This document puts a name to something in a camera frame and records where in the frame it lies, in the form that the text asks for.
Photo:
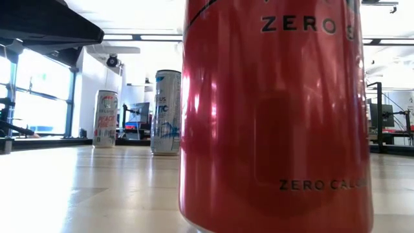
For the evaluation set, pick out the large window with dark frame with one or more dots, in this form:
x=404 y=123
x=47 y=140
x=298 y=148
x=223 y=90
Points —
x=42 y=110

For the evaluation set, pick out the white Celsius Peach Vibe can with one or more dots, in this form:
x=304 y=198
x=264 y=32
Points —
x=105 y=129

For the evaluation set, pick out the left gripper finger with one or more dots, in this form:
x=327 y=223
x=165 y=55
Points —
x=48 y=19

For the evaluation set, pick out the black stand with crossbar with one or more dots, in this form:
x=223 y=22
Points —
x=408 y=129

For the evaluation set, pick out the black ceiling dome camera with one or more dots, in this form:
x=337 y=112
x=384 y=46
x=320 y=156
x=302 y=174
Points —
x=112 y=61

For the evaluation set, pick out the grey computer monitor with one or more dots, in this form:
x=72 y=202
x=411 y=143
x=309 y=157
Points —
x=142 y=111

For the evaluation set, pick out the white Celsius Arctic Vibe can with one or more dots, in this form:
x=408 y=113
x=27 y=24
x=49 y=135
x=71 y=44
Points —
x=166 y=129

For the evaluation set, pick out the black monitor stand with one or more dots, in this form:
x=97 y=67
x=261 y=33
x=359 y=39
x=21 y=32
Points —
x=124 y=116

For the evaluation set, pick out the black metal shelf frame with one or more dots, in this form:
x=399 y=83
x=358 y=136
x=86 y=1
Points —
x=379 y=123

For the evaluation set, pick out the black tripod stand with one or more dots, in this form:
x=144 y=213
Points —
x=19 y=129

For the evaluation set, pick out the black aluminium table frame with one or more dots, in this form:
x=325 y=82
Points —
x=48 y=142

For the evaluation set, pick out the red zero sugar soda can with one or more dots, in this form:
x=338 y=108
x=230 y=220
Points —
x=275 y=113

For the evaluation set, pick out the black computer monitor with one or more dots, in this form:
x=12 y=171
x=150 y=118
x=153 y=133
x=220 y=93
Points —
x=385 y=115

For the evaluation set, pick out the long ceiling light strip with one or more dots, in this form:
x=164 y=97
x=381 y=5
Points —
x=396 y=41
x=118 y=37
x=367 y=41
x=161 y=37

